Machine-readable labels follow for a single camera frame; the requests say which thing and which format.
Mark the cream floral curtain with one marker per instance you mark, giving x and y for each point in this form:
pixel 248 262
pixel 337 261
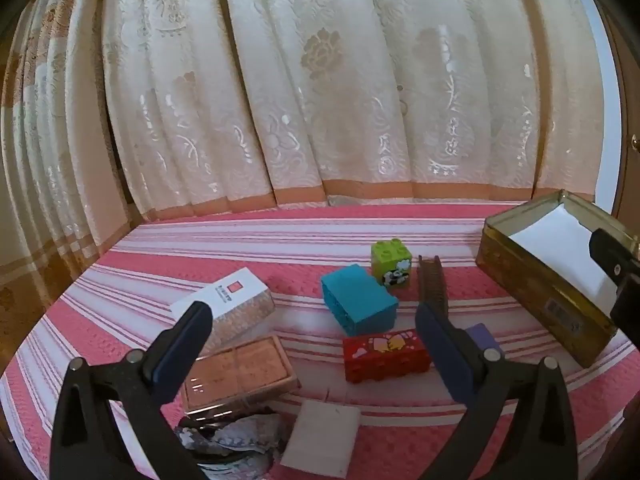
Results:
pixel 300 85

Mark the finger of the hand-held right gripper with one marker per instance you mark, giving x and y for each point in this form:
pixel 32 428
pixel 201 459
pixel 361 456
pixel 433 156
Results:
pixel 627 305
pixel 607 252

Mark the printed foil wrapper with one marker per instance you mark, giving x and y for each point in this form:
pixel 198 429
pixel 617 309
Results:
pixel 240 435

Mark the white box with red label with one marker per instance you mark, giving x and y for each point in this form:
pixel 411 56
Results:
pixel 235 295

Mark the green building brick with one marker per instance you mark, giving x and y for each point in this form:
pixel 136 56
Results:
pixel 390 255

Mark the small purple and white box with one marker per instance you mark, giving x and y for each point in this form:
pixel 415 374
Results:
pixel 482 337

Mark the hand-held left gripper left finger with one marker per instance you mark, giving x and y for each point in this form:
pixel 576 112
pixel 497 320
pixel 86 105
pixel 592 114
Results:
pixel 172 365

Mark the gold metal tin box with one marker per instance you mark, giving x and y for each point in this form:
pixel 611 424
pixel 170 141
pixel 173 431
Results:
pixel 530 280

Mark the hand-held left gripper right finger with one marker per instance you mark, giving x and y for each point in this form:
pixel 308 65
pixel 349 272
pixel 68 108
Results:
pixel 445 355

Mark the blue building brick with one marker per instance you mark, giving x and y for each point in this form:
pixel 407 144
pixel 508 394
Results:
pixel 360 300

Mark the white packet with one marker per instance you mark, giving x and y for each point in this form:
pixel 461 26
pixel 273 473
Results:
pixel 322 435

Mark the red building brick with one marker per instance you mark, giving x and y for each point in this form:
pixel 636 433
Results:
pixel 380 357

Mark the pink striped bedspread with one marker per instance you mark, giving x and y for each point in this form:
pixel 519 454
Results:
pixel 150 245

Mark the brown toy track piece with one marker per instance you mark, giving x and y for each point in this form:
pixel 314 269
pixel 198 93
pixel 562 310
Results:
pixel 432 280

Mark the white paper sheet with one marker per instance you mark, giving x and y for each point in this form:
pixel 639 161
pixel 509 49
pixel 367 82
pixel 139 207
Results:
pixel 550 240

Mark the rose gold box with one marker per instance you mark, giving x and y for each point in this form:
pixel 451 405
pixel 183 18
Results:
pixel 240 370

